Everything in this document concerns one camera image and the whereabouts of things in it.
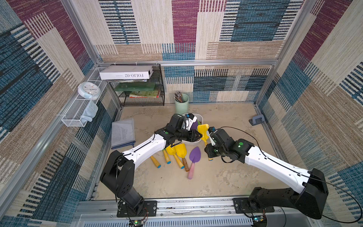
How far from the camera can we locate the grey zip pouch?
3.30 feet

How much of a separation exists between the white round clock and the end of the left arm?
410 mm

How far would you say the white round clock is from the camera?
73 cm

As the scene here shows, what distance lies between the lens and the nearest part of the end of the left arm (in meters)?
0.63

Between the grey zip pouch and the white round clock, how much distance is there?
352 mm
